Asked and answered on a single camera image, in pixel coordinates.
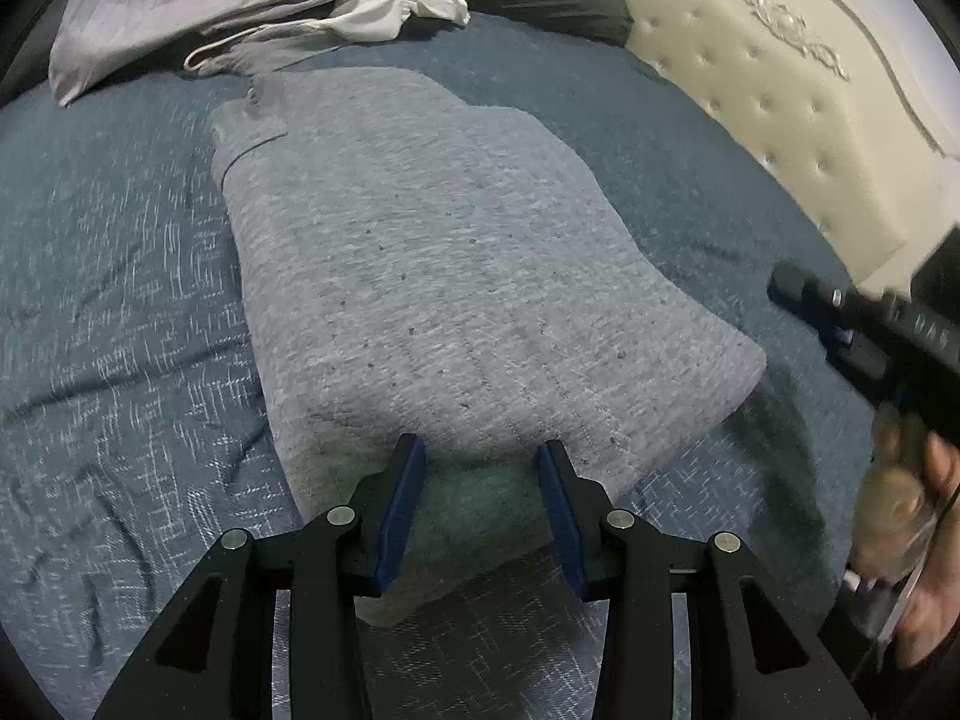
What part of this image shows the grey sweatshirt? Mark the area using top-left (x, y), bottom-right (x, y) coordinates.
top-left (210, 67), bottom-right (766, 628)

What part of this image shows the person's right hand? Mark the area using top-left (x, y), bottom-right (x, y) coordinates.
top-left (843, 405), bottom-right (958, 668)

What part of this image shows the dark blue bed sheet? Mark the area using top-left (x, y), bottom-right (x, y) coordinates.
top-left (2, 15), bottom-right (872, 718)

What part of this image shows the cream tufted headboard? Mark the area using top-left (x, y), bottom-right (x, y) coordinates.
top-left (626, 0), bottom-right (958, 293)

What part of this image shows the white garment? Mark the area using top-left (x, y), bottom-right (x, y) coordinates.
top-left (319, 0), bottom-right (470, 43)

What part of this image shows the grey hoodie with drawstring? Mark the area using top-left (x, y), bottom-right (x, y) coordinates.
top-left (182, 18), bottom-right (348, 78)

